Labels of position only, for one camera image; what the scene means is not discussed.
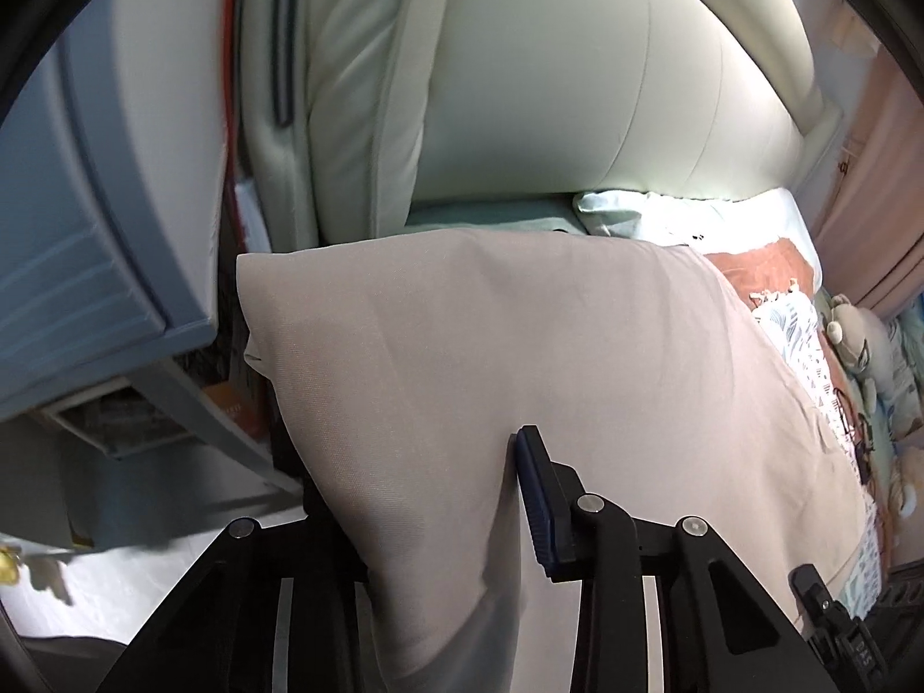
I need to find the patterned white orange blanket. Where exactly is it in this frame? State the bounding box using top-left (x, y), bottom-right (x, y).
top-left (703, 234), bottom-right (892, 611)

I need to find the beige jacket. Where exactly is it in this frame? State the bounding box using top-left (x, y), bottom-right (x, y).
top-left (237, 227), bottom-right (878, 693)

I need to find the pink curtain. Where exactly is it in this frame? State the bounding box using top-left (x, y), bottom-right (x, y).
top-left (812, 14), bottom-right (924, 311)

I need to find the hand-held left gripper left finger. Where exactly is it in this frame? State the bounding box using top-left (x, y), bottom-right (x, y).
top-left (97, 516), bottom-right (380, 693)

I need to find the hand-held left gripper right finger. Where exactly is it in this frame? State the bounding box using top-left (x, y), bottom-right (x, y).
top-left (509, 424), bottom-right (817, 693)

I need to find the orange box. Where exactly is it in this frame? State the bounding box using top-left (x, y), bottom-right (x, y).
top-left (202, 379), bottom-right (271, 441)

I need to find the green bed sheet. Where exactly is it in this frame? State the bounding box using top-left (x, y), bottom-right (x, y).
top-left (404, 198), bottom-right (589, 236)

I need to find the grey plush toy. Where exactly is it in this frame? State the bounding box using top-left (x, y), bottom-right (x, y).
top-left (823, 292), bottom-right (900, 441)

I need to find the light blue pillow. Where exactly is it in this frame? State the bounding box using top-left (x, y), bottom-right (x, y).
top-left (573, 188), bottom-right (824, 290)

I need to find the grey-blue cabinet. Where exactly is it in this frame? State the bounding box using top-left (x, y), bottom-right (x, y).
top-left (0, 0), bottom-right (304, 521)

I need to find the cream padded headboard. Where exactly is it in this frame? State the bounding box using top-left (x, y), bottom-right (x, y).
top-left (241, 0), bottom-right (845, 247)

